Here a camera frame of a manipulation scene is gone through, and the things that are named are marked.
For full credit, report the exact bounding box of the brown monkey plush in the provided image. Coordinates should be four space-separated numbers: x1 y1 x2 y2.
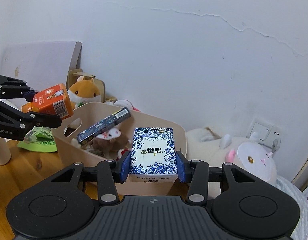
89 127 132 159

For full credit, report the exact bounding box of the blue white tissue pack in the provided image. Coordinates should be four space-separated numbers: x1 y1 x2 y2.
129 127 177 183

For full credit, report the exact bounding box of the orange snack packet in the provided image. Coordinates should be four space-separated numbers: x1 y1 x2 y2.
21 83 73 120

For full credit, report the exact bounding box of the dark long snack box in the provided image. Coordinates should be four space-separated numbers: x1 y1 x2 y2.
77 107 131 145

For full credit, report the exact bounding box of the red white small plush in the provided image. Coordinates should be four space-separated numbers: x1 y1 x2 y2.
117 148 130 160

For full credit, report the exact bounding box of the green snack bag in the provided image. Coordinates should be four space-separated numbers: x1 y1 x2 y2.
17 127 57 153

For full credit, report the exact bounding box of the lilac board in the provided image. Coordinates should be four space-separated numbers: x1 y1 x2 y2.
1 41 83 111

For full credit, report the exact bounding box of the beige plastic storage bin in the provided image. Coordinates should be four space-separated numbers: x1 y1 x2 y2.
52 102 187 196

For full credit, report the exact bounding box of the small cream plush in bin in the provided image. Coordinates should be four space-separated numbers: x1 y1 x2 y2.
70 138 81 149

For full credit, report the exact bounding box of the white red plush behind bin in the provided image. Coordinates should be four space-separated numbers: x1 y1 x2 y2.
113 99 139 112

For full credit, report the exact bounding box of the large cream sheep plush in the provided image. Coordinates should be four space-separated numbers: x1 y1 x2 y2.
186 128 277 185

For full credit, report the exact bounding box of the orange hamster plush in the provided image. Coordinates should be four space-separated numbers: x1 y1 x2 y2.
67 76 101 109

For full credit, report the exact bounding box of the light green striped blanket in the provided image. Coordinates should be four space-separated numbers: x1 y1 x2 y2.
275 176 308 240

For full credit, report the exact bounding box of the white wall socket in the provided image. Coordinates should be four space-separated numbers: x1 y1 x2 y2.
246 118 283 153

